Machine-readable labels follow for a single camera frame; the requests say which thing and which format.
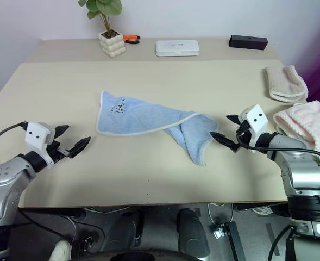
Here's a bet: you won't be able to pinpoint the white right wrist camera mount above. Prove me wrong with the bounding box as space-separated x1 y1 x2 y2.
237 104 269 153

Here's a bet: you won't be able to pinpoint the black metal bar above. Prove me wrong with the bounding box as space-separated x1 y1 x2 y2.
220 221 245 261

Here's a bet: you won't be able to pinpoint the white flat case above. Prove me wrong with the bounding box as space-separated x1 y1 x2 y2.
155 40 200 58

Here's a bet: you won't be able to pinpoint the black rectangular box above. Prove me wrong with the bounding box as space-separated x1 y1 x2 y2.
228 34 269 51

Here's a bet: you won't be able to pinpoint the pink folded towel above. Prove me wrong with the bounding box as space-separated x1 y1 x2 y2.
272 100 320 153

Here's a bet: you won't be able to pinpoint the orange handled pliers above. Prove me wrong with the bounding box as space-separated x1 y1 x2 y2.
122 34 142 45

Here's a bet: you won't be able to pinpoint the green leafy plant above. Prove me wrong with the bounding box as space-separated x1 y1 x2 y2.
77 0 123 38

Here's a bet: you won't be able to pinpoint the cream bubble plant pot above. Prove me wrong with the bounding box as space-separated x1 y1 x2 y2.
98 30 127 59

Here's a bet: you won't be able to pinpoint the dark rounded shape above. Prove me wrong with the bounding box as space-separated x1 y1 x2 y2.
115 210 146 250
177 208 211 257

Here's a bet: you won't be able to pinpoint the white shoe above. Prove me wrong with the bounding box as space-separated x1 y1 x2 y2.
51 239 72 261

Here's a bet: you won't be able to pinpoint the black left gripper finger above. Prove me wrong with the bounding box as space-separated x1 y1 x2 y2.
53 125 70 142
68 136 92 159

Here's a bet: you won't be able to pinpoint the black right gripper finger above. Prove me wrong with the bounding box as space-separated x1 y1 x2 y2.
209 131 241 153
225 114 241 126

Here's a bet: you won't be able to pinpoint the light blue towel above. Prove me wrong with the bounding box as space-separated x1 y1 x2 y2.
95 90 220 167

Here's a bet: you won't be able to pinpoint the beige folded towel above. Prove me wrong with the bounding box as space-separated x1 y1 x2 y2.
264 65 309 104

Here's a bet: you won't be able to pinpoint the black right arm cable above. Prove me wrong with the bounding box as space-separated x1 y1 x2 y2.
236 132 320 165

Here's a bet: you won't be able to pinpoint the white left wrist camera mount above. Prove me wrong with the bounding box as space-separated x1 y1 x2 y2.
24 121 56 166

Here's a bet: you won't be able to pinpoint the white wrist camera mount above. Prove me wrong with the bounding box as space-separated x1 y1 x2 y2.
24 121 56 166
237 104 269 153

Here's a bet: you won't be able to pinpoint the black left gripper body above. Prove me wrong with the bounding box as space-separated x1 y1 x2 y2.
46 139 71 164

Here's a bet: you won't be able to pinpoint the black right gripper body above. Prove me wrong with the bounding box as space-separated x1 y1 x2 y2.
235 120 255 153

